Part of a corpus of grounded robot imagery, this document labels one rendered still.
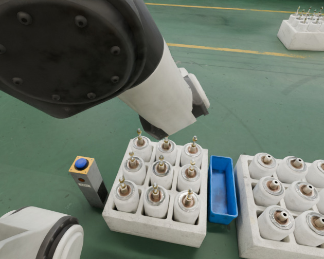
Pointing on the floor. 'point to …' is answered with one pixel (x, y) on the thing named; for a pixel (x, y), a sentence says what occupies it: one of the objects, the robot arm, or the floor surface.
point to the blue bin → (221, 190)
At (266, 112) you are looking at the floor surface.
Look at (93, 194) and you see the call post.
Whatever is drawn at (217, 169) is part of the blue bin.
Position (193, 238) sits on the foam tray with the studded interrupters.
